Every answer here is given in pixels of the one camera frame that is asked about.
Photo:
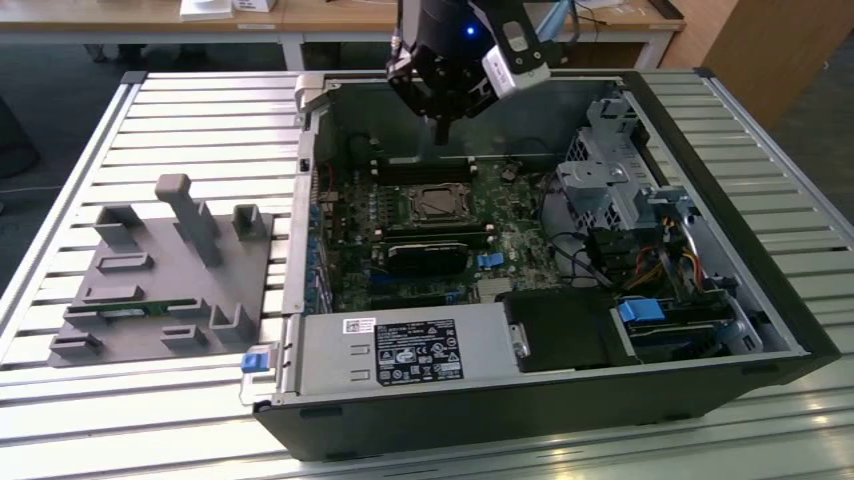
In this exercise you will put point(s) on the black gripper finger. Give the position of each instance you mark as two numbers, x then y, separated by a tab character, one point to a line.
470	102
414	85

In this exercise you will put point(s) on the silver topped CPU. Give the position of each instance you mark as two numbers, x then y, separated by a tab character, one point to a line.
438	200

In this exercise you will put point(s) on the black RAM slot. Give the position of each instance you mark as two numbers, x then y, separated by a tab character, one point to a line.
434	169
434	180
434	241
434	174
434	233
434	228
434	237
434	164

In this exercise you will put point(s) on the CPU socket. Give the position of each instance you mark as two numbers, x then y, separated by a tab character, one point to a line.
408	218

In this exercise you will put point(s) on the round coin battery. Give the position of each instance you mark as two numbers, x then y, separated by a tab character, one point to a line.
510	172

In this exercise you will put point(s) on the silver perforated drive cage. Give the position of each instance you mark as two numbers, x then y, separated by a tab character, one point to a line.
587	180

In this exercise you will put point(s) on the white box with print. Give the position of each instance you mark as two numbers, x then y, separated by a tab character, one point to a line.
263	6

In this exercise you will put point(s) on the green motherboard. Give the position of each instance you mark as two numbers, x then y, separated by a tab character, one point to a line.
520	250

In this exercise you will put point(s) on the blue board connector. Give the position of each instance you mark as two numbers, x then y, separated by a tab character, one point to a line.
488	260

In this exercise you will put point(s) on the black graphics card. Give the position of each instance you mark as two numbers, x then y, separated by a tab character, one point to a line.
427	260

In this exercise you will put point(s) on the plain white box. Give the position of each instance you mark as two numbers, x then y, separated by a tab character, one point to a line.
207	10

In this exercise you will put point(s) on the silver chipset heatsink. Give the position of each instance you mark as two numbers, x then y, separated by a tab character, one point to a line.
495	290

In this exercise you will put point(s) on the wooden cabinet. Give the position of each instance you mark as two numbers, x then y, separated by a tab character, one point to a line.
767	50

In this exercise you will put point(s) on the black plastic shroud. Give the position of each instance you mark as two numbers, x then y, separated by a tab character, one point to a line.
567	330

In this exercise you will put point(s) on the wooden desk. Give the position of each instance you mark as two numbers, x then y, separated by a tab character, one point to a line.
100	22

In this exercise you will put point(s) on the blue disk carrier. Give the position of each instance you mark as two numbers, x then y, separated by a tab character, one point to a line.
640	311

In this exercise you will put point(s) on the silver power supply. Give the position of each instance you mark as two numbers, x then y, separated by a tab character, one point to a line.
333	350

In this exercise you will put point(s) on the grey parts rack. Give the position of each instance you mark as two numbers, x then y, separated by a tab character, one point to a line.
167	280

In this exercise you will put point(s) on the green RAM stick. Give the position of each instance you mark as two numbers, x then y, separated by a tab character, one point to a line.
156	306

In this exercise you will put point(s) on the blue case latch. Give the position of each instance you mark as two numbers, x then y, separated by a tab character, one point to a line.
252	362

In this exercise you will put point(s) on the dark office chair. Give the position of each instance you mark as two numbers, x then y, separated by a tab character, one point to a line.
16	145

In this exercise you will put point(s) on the black open PC case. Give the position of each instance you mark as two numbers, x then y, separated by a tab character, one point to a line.
467	430

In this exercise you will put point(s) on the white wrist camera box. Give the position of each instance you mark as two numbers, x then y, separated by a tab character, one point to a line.
514	75

